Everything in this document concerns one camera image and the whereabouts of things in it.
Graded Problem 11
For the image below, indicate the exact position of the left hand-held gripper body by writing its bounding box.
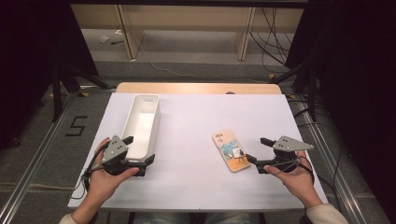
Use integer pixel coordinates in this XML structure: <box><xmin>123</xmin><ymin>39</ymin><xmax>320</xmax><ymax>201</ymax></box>
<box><xmin>102</xmin><ymin>134</ymin><xmax>148</xmax><ymax>177</ymax></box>

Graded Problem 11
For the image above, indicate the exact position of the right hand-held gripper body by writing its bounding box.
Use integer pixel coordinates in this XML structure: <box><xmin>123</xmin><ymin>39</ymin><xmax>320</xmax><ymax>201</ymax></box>
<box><xmin>255</xmin><ymin>135</ymin><xmax>315</xmax><ymax>175</ymax></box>

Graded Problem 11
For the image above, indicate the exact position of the white plastic bin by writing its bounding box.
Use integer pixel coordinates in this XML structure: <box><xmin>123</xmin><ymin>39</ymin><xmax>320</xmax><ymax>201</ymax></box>
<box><xmin>120</xmin><ymin>93</ymin><xmax>162</xmax><ymax>164</ymax></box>

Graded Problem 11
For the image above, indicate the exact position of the person's left hand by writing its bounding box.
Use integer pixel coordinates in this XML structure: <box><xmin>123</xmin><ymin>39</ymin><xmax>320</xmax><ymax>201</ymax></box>
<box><xmin>82</xmin><ymin>138</ymin><xmax>140</xmax><ymax>203</ymax></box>

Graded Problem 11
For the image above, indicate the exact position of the person's right hand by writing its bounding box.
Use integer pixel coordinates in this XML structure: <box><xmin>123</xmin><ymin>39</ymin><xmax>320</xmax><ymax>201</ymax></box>
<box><xmin>262</xmin><ymin>149</ymin><xmax>325</xmax><ymax>210</ymax></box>

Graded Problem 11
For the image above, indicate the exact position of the black metal stand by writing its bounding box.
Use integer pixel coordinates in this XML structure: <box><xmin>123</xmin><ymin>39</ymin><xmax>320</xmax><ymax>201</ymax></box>
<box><xmin>270</xmin><ymin>57</ymin><xmax>318</xmax><ymax>123</ymax></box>
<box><xmin>50</xmin><ymin>60</ymin><xmax>118</xmax><ymax>123</ymax></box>

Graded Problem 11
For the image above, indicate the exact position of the black curtain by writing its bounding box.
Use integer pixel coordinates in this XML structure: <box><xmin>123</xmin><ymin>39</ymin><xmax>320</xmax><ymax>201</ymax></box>
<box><xmin>284</xmin><ymin>0</ymin><xmax>396</xmax><ymax>218</ymax></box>
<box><xmin>0</xmin><ymin>0</ymin><xmax>100</xmax><ymax>150</ymax></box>

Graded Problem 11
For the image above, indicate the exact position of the black floor cable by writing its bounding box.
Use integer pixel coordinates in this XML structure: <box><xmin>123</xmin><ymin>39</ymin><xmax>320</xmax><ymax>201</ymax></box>
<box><xmin>288</xmin><ymin>98</ymin><xmax>331</xmax><ymax>129</ymax></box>

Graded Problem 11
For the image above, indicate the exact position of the right hand-held gripper cable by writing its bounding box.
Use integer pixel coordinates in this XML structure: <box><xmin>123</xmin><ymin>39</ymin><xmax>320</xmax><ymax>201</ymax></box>
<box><xmin>298</xmin><ymin>155</ymin><xmax>344</xmax><ymax>213</ymax></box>

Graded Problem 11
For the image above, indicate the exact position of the hand-held gripper cable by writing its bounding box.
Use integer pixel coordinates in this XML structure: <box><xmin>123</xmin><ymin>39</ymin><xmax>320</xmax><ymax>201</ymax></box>
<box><xmin>298</xmin><ymin>155</ymin><xmax>344</xmax><ymax>213</ymax></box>
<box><xmin>69</xmin><ymin>146</ymin><xmax>110</xmax><ymax>201</ymax></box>

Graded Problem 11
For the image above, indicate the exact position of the left hand-held gripper cable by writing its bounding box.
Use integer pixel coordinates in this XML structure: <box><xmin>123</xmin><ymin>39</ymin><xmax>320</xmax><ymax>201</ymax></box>
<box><xmin>69</xmin><ymin>146</ymin><xmax>110</xmax><ymax>201</ymax></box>

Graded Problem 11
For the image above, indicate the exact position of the aluminium floor rail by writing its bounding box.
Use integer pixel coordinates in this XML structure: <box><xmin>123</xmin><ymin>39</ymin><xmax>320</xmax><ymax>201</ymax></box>
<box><xmin>292</xmin><ymin>99</ymin><xmax>370</xmax><ymax>224</ymax></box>
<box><xmin>0</xmin><ymin>91</ymin><xmax>80</xmax><ymax>224</ymax></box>

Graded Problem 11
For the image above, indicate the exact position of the tan floor cord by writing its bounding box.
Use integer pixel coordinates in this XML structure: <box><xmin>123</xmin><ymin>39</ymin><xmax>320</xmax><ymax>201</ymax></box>
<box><xmin>0</xmin><ymin>181</ymin><xmax>76</xmax><ymax>191</ymax></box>

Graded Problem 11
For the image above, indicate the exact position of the black cable bundle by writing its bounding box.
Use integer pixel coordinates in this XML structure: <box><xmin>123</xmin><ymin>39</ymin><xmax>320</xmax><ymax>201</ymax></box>
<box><xmin>249</xmin><ymin>7</ymin><xmax>295</xmax><ymax>75</ymax></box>

